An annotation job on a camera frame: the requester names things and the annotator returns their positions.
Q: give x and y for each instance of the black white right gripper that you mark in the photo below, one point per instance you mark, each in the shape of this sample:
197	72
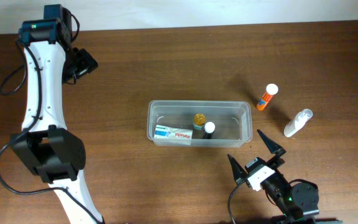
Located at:
268	160

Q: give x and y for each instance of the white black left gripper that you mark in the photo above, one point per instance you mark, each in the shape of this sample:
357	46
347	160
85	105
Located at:
84	62

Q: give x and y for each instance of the white spray bottle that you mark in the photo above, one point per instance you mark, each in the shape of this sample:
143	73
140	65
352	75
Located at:
297	122

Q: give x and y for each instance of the dark brown syrup bottle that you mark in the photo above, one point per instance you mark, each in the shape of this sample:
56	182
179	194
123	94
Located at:
209	129

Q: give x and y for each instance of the gold lid balm jar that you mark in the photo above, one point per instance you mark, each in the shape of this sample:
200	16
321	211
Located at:
199	121

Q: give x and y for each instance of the orange tube white cap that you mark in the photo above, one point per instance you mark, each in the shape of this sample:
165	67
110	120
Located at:
270	90

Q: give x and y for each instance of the white Panadol medicine box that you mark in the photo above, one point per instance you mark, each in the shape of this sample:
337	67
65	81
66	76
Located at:
173	135

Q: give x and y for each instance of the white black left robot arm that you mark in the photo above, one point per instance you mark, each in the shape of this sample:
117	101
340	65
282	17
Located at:
44	145

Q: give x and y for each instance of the clear plastic container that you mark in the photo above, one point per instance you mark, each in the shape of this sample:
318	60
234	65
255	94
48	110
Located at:
232	120

